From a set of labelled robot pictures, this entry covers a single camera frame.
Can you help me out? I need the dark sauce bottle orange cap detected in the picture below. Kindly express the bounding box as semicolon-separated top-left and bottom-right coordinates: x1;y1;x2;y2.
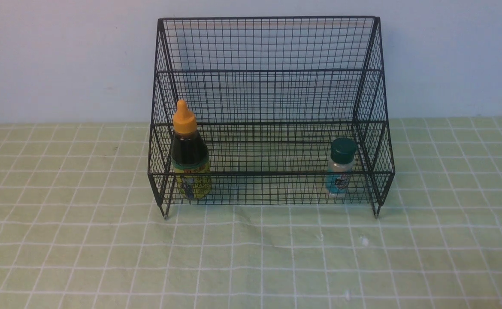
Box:
171;100;212;200

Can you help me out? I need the small shaker bottle green cap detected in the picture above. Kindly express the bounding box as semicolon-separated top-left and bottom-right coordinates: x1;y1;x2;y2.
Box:
325;137;357;197

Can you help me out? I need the green checkered tablecloth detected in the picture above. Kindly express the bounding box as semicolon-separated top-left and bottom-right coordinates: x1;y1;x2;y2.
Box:
0;118;502;309

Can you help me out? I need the black wire mesh rack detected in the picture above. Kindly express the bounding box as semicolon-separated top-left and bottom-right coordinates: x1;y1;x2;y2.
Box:
148;16;396;219

